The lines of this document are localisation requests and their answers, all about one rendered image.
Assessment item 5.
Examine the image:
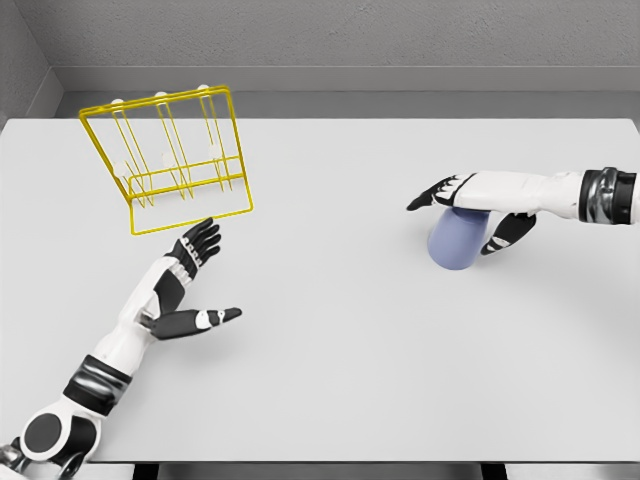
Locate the yellow wire cup holder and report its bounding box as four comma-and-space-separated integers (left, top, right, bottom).
78, 84, 255, 237

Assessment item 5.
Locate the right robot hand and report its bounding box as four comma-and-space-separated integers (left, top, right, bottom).
405, 171, 557, 259

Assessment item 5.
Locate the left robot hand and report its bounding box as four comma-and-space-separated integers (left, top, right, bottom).
116, 216, 244, 343

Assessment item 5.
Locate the blue cup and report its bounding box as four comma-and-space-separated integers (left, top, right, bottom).
426, 205, 494, 272

